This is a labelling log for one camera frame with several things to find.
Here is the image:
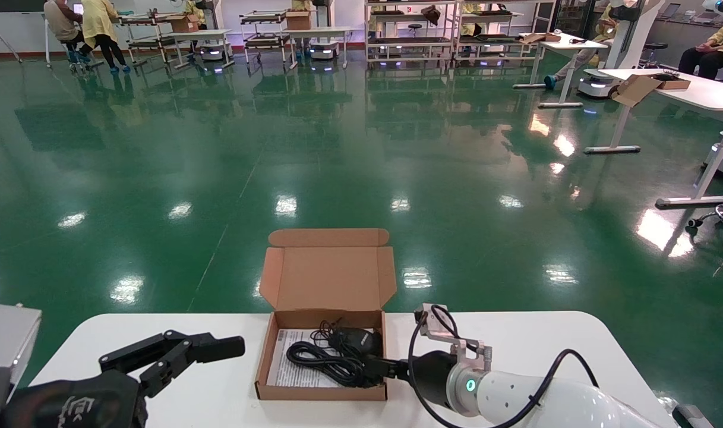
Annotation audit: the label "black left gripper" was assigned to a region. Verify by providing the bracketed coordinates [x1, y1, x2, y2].
[0, 330, 247, 428]

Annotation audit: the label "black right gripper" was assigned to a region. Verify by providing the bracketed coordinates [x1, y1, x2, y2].
[363, 350, 460, 412]

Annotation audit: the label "cardboard storage box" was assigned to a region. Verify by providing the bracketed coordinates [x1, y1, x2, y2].
[254, 228, 397, 402]

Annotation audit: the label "open cardboard box with flap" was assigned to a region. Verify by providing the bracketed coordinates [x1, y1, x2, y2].
[612, 73, 692, 108]

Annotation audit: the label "white paper manual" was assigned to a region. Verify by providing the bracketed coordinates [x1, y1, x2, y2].
[266, 328, 344, 388]

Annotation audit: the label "metal trolley rack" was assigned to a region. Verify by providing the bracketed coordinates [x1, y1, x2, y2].
[116, 9, 181, 75]
[239, 9, 298, 65]

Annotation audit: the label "tall metal shelf rack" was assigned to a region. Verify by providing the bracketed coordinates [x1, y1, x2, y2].
[364, 0, 458, 65]
[456, 0, 557, 63]

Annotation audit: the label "person in yellow coat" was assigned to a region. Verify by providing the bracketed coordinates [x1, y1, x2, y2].
[81, 0, 131, 75]
[542, 3, 620, 91]
[183, 0, 209, 29]

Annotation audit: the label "seated person in beige top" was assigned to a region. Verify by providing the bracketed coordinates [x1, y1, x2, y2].
[43, 0, 94, 66]

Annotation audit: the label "dark board on tripod stand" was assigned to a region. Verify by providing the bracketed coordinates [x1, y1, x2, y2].
[0, 0, 46, 71]

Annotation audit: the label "white robot with column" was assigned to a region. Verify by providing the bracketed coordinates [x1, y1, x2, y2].
[577, 0, 665, 99]

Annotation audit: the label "large white work table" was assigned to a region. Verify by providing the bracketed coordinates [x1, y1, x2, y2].
[584, 67, 723, 209]

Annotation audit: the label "person yellow coat black trousers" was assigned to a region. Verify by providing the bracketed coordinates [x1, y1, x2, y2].
[679, 18, 723, 81]

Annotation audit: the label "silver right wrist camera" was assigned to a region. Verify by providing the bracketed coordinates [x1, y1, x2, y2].
[415, 303, 494, 360]

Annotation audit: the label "coiled black accessory cable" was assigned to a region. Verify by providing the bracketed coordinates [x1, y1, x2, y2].
[286, 320, 386, 388]

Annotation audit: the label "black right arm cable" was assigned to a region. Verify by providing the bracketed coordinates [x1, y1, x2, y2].
[408, 304, 599, 428]

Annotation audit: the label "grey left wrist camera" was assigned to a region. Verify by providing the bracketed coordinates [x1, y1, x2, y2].
[0, 303, 42, 405]

